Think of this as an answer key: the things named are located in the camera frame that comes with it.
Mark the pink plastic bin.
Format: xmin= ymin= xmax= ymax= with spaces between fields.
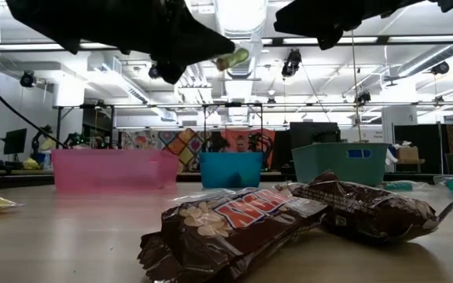
xmin=51 ymin=149 xmax=180 ymax=193

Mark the blue plastic bin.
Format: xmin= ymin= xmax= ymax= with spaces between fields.
xmin=201 ymin=152 xmax=264 ymax=189

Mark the cardboard box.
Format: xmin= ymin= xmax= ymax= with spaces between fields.
xmin=394 ymin=145 xmax=420 ymax=161

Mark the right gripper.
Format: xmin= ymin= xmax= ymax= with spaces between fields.
xmin=274 ymin=0 xmax=392 ymax=51

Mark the colourful patchwork quilt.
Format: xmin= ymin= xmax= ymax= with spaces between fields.
xmin=120 ymin=127 xmax=214 ymax=160

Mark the person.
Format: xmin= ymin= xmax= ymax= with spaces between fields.
xmin=234 ymin=135 xmax=250 ymax=153

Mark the large black screen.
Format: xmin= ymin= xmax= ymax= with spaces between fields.
xmin=289 ymin=121 xmax=341 ymax=149

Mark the black aluminium frame rail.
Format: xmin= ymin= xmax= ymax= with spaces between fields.
xmin=0 ymin=171 xmax=447 ymax=189

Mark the black partition panel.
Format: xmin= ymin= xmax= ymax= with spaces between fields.
xmin=393 ymin=124 xmax=444 ymax=174

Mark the green plastic bin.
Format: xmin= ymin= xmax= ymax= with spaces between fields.
xmin=291 ymin=142 xmax=389 ymax=186

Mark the brown Snickers bar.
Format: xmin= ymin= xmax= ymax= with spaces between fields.
xmin=137 ymin=187 xmax=330 ymax=283
xmin=291 ymin=170 xmax=453 ymax=244

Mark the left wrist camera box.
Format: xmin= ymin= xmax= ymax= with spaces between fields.
xmin=154 ymin=58 xmax=188 ymax=86

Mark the small black monitor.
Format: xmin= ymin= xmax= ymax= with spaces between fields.
xmin=2 ymin=128 xmax=28 ymax=156

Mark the thin black cable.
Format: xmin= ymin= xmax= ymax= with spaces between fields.
xmin=0 ymin=65 xmax=69 ymax=149

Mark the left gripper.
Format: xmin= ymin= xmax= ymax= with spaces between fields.
xmin=92 ymin=0 xmax=235 ymax=66

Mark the yellow object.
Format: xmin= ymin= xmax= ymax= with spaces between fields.
xmin=21 ymin=156 xmax=42 ymax=171

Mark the clear green candy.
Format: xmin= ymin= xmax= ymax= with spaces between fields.
xmin=215 ymin=46 xmax=250 ymax=72

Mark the orange hanging cloth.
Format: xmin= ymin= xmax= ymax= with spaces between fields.
xmin=221 ymin=128 xmax=277 ymax=170

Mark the black metal rack frame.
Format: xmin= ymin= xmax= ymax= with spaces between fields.
xmin=54 ymin=104 xmax=114 ymax=150

